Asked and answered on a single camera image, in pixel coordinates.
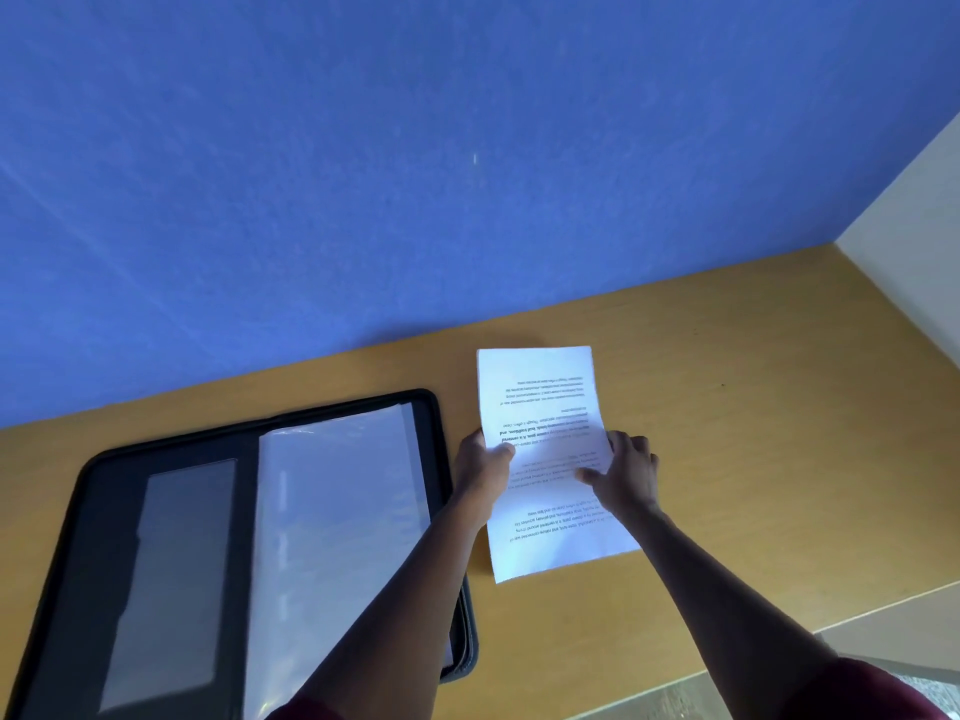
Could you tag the clear plastic sleeve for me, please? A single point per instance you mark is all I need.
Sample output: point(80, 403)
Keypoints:
point(330, 532)

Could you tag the person's left forearm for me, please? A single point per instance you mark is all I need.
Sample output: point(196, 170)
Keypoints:
point(390, 607)

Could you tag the person's right forearm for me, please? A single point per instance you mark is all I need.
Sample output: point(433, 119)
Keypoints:
point(720, 599)

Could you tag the person's left hand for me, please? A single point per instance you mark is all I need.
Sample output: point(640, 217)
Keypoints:
point(478, 472)

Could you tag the person's left thumb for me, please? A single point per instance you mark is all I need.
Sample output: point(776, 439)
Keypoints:
point(501, 454)

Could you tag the black zip folder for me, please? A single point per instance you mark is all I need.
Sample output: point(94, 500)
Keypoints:
point(97, 562)

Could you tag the person's right hand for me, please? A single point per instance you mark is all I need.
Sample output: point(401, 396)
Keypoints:
point(628, 479)

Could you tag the person's right thumb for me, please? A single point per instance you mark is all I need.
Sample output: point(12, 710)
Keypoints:
point(589, 475)

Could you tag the dark red shirt sleeve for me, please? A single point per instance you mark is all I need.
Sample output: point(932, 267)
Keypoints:
point(300, 710)
point(862, 693)

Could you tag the white printed paper sheet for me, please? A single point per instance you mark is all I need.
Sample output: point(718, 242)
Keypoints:
point(541, 412)

